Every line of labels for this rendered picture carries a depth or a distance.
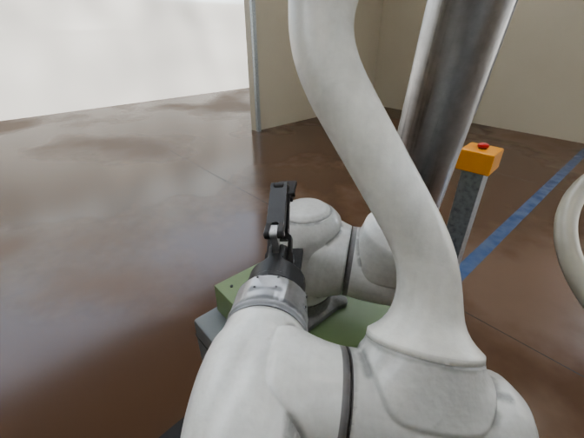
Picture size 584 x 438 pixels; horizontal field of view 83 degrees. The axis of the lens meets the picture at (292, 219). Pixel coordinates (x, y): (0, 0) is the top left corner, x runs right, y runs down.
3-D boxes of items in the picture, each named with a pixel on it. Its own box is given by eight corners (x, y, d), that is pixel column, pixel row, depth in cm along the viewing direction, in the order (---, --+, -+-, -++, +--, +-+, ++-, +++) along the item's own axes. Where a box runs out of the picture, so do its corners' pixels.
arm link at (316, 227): (276, 257, 89) (278, 182, 77) (344, 270, 86) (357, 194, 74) (257, 301, 75) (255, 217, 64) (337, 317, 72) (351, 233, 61)
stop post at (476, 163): (450, 343, 179) (520, 146, 124) (434, 367, 166) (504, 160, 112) (415, 323, 191) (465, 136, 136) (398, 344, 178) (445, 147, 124)
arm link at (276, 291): (303, 303, 33) (308, 268, 38) (215, 303, 34) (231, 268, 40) (310, 366, 37) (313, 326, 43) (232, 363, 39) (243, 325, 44)
